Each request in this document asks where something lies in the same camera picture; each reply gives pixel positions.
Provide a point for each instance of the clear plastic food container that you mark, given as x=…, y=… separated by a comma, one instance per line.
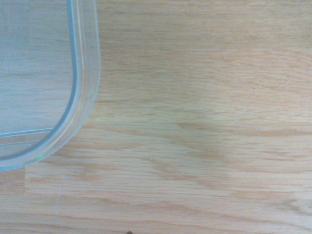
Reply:
x=36, y=73

